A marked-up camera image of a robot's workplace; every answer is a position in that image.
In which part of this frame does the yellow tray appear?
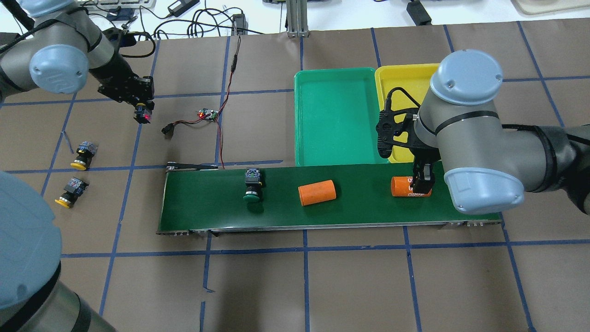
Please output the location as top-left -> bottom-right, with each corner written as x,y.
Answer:
375,63 -> 439,163

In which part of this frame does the green push button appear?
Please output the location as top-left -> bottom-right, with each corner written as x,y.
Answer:
134,103 -> 153,124
243,168 -> 264,203

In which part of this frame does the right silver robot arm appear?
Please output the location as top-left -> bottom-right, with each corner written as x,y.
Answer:
376,50 -> 590,215

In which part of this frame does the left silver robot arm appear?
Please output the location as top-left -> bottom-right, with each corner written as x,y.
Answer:
0,0 -> 154,117

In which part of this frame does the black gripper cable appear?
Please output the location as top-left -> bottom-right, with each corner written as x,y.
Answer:
0,14 -> 157,58

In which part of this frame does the orange cylinder labelled 4680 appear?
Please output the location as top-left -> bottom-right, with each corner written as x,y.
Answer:
390,176 -> 432,197

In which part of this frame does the small controller circuit board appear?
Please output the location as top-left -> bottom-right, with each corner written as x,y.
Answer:
197,108 -> 220,122

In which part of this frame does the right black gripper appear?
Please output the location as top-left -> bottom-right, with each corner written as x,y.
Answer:
376,88 -> 438,194

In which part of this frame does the green conveyor belt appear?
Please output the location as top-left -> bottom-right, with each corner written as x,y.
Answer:
157,164 -> 500,235

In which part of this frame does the green tray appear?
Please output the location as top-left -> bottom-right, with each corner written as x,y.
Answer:
294,67 -> 388,166

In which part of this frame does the black power connector plug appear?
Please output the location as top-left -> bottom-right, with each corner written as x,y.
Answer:
161,123 -> 176,138

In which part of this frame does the yellow push button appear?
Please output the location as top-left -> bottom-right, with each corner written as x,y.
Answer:
70,141 -> 98,172
53,177 -> 90,209

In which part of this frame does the black power adapter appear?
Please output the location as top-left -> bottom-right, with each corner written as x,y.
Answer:
230,13 -> 248,36

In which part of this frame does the plain orange cylinder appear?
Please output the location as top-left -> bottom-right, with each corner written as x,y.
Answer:
298,179 -> 337,207

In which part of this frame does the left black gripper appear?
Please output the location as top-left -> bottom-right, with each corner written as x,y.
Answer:
94,28 -> 155,111

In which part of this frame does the aluminium frame post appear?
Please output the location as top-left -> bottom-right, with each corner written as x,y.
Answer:
286,0 -> 309,38

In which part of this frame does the red black wire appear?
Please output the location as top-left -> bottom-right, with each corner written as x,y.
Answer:
171,36 -> 242,169

